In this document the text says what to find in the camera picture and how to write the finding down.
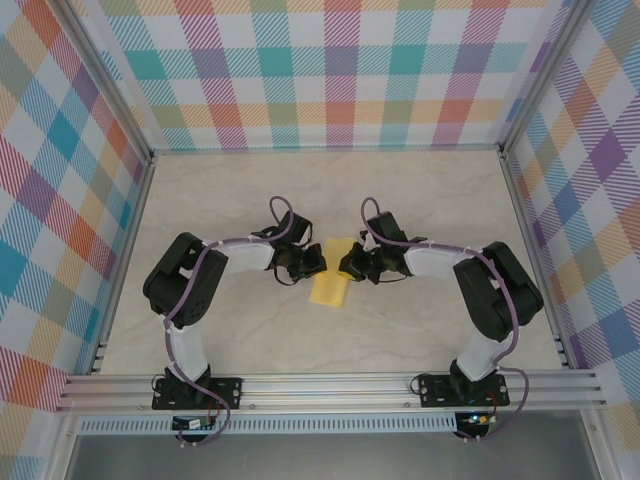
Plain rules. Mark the yellow paper sheet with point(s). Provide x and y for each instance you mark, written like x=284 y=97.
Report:
x=327 y=292

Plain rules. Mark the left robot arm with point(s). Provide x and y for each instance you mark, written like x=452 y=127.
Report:
x=187 y=345

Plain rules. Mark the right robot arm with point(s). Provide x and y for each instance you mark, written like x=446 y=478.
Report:
x=480 y=355

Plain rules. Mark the grey metal panel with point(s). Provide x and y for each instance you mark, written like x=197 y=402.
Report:
x=325 y=457

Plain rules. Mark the small circuit board with LED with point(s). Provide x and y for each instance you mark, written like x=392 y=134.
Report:
x=477 y=419

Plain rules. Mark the small green circuit board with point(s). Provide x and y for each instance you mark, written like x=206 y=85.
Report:
x=192 y=424

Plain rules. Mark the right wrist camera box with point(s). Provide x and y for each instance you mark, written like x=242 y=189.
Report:
x=385 y=227

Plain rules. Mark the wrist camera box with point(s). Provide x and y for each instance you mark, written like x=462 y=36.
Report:
x=385 y=227
x=294 y=223

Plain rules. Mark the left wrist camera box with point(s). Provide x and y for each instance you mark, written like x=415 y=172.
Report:
x=294 y=223

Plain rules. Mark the wide aluminium frame rail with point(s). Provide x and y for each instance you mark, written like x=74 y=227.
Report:
x=325 y=392

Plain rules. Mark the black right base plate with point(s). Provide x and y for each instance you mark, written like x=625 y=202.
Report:
x=435 y=392

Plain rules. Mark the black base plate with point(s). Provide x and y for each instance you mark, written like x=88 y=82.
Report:
x=435 y=392
x=227 y=392

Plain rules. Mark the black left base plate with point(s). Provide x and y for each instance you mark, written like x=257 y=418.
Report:
x=227 y=392

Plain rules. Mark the aluminium side rail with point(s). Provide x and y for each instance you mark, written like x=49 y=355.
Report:
x=122 y=265
x=535 y=265

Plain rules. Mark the aluminium frame post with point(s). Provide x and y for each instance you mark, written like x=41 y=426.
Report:
x=542 y=75
x=105 y=80

